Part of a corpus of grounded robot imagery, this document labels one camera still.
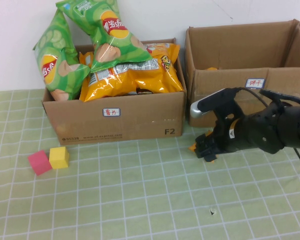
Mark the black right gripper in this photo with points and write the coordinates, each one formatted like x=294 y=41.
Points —
x=232 y=135

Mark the small orange snack packet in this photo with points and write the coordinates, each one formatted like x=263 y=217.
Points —
x=211 y=69
x=192 y=148

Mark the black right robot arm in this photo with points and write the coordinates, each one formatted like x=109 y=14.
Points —
x=290 y=125

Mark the small orange snack bag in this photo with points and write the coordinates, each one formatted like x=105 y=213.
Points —
x=86 y=60

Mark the cardboard box with F2 print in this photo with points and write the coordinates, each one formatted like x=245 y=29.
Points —
x=140 y=122

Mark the green checked tablecloth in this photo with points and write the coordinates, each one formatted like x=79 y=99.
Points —
x=140 y=195

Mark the white handwritten label sticker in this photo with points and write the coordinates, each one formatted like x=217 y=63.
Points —
x=111 y=112
x=254 y=83

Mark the large orange chip bag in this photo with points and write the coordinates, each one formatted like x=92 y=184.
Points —
x=130 y=85

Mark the taped brown cardboard box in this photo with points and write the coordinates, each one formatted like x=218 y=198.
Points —
x=227 y=50

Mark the orange Cheetos chip bag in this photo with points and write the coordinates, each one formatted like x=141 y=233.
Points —
x=165 y=53

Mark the green Lays chip bag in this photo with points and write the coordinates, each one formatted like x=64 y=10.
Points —
x=55 y=57
x=110 y=37

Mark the yellow foam cube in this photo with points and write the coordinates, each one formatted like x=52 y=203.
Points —
x=58 y=158

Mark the pink foam cube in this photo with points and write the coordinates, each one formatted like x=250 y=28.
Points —
x=40 y=163

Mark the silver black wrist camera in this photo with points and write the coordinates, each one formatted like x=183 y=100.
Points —
x=210 y=102

